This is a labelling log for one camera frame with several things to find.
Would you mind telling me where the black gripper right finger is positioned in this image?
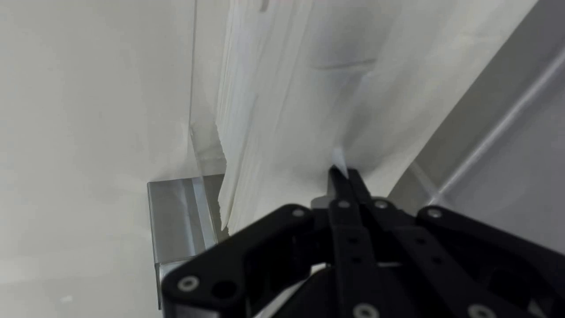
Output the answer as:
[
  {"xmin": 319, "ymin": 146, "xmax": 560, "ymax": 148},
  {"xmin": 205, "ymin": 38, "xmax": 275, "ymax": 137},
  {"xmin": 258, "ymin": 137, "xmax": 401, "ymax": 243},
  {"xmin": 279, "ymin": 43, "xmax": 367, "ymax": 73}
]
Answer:
[{"xmin": 349, "ymin": 169, "xmax": 519, "ymax": 318}]

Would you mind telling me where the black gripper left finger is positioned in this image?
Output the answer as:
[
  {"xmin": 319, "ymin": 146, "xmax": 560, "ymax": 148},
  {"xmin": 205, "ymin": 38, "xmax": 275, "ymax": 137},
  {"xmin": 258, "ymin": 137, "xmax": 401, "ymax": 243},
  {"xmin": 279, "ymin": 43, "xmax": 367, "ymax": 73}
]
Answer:
[{"xmin": 328, "ymin": 165, "xmax": 381, "ymax": 318}]

